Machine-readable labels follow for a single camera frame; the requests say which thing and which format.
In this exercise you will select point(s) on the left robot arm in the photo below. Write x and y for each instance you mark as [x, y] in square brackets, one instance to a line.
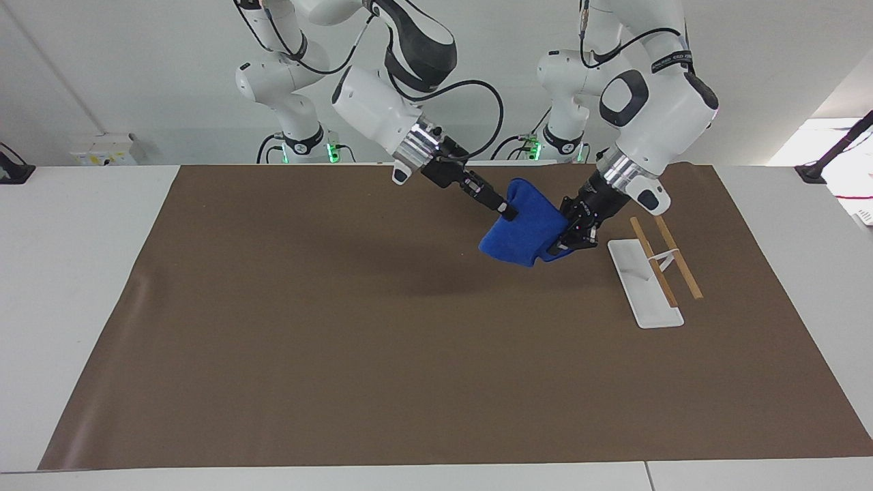
[665, 112]

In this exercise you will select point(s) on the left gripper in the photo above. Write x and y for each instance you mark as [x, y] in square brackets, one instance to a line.
[600, 198]

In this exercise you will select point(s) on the white wall socket box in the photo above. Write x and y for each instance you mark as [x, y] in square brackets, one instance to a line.
[106, 149]

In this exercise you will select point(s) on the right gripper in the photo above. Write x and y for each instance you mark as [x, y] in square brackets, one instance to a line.
[447, 167]

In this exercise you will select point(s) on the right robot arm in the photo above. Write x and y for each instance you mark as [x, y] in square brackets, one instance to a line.
[372, 109]

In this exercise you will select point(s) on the white rack with wooden bars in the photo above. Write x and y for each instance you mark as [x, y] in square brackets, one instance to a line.
[644, 286]

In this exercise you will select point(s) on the black stand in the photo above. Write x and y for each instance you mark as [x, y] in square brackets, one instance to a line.
[815, 170]
[15, 170]

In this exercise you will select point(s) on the blue towel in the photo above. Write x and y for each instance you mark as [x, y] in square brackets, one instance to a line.
[522, 232]

